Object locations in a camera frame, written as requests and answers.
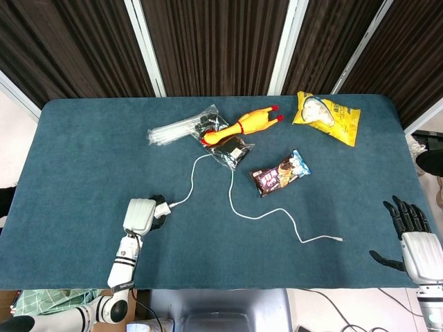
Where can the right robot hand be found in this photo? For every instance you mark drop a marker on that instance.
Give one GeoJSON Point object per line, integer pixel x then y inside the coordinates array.
{"type": "Point", "coordinates": [417, 242]}

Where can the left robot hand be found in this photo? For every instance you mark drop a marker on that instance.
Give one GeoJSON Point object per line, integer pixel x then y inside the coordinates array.
{"type": "Point", "coordinates": [140, 215]}

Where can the white power adapter plug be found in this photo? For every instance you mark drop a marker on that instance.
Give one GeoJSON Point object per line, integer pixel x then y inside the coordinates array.
{"type": "Point", "coordinates": [162, 209]}

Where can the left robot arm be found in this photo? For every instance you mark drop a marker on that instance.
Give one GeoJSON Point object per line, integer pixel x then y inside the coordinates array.
{"type": "Point", "coordinates": [114, 280]}

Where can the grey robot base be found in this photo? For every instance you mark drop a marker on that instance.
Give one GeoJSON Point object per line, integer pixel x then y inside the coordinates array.
{"type": "Point", "coordinates": [221, 311]}

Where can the teal table cloth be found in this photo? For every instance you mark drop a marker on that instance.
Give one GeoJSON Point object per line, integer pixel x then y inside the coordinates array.
{"type": "Point", "coordinates": [214, 207]}

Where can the black object beside table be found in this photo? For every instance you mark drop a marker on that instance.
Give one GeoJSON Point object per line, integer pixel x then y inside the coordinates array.
{"type": "Point", "coordinates": [429, 157]}

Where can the clear bag of white sticks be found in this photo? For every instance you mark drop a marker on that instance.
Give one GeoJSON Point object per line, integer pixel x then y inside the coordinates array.
{"type": "Point", "coordinates": [171, 133]}

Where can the clear bag of black items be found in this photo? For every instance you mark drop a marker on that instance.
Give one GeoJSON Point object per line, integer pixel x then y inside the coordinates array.
{"type": "Point", "coordinates": [225, 145]}

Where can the green checkered cloth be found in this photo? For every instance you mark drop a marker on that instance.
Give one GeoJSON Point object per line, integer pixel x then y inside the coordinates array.
{"type": "Point", "coordinates": [52, 301]}

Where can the yellow rubber chicken toy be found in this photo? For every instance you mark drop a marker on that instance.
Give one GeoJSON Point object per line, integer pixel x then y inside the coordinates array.
{"type": "Point", "coordinates": [242, 125]}

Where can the brown snack wrapper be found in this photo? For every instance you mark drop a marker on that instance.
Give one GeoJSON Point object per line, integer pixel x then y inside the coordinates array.
{"type": "Point", "coordinates": [279, 173]}

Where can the yellow snack bag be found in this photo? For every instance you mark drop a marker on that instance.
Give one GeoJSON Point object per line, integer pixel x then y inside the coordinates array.
{"type": "Point", "coordinates": [328, 117]}

